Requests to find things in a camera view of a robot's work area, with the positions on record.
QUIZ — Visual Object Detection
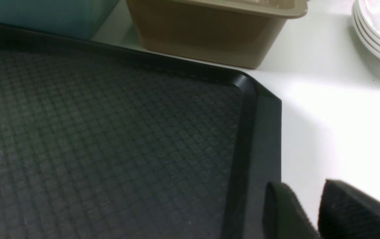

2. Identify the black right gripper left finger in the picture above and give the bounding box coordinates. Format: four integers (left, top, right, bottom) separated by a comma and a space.
262, 182, 321, 239

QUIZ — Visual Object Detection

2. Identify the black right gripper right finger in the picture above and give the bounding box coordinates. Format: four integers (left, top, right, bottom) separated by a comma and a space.
318, 179, 380, 239

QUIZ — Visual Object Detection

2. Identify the brown plastic bin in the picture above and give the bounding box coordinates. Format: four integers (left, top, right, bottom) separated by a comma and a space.
127, 0, 308, 69

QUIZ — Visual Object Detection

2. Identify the black serving tray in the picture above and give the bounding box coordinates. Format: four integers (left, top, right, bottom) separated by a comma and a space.
0, 24, 281, 239

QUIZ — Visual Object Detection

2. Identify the teal plastic bin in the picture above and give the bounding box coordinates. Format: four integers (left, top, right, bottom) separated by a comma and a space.
0, 0, 117, 40

